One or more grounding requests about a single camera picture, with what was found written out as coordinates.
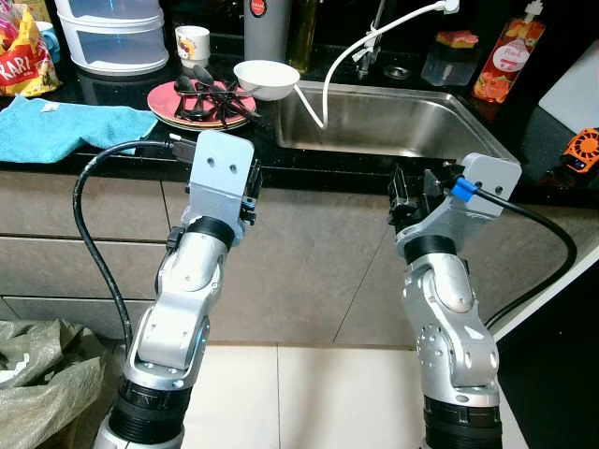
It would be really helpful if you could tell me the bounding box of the stainless steel sink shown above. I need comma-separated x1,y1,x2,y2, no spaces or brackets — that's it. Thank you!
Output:
274,81,517,163

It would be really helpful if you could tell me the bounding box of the grey rimmed plate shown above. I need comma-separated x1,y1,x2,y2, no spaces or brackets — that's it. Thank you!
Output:
150,105,254,133

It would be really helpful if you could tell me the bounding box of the grey stone cabinet front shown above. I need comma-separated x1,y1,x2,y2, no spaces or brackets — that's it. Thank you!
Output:
0,167,599,349

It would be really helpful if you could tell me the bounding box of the white bowl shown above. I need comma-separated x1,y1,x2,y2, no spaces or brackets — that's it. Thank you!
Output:
233,60,302,103

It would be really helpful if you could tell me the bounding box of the pink plate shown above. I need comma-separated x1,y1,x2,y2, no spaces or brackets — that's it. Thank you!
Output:
147,80,259,128

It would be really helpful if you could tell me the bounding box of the metal faucet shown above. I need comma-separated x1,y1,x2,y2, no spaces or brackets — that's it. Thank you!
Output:
354,0,390,81

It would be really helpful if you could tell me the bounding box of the red orange refill pouch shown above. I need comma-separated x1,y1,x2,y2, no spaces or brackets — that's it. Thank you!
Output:
473,17,547,105

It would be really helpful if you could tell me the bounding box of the pink yellow sponge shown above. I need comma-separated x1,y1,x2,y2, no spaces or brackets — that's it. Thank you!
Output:
434,30,480,51

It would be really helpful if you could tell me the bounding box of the orange black device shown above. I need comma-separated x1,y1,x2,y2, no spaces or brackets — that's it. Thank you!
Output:
562,128,599,175

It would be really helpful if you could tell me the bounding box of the white printed mug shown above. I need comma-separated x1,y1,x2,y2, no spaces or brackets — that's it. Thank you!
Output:
175,25,212,69

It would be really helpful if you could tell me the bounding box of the grey flask with red logo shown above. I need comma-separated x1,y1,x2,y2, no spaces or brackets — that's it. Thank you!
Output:
243,0,294,65

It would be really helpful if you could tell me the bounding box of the yellow oil bottle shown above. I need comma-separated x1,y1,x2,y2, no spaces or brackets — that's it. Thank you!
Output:
288,0,320,72

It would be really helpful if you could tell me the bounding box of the white appliance corner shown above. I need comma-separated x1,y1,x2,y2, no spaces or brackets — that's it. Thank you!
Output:
539,42,599,138

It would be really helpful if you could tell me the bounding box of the blue terry towel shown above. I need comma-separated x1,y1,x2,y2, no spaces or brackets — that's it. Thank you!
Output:
0,94,160,166

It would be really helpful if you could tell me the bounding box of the white plastic storage container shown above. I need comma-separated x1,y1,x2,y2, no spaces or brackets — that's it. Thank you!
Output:
54,0,170,77

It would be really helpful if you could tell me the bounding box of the black cabinet with white edge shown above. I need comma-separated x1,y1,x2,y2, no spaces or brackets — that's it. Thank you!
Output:
490,245,599,449

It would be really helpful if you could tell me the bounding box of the teal cup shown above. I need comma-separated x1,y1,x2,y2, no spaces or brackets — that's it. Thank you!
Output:
37,21,60,63

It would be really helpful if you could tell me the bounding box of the yellow red snack bag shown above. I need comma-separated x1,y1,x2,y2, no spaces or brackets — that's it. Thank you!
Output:
0,0,63,100

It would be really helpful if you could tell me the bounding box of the grey woven sack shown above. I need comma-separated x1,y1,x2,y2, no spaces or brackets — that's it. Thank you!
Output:
0,320,124,449

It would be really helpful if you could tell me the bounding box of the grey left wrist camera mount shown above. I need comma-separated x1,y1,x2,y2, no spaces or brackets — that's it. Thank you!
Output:
185,131,261,246

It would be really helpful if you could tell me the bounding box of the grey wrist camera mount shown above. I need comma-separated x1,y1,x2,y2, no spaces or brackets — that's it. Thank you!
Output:
185,131,261,246
398,152,523,265

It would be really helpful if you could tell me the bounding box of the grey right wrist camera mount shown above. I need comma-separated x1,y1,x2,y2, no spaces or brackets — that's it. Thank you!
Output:
398,152,523,265

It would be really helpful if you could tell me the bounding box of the white hose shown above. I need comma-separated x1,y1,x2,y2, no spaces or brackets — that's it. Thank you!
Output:
321,0,460,130

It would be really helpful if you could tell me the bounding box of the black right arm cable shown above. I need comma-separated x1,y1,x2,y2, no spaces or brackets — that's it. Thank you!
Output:
449,173,579,330

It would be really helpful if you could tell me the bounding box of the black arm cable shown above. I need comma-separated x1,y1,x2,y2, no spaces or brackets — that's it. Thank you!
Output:
73,138,193,340
449,173,579,330

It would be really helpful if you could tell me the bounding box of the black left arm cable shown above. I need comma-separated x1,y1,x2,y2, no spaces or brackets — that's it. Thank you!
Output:
73,138,193,340

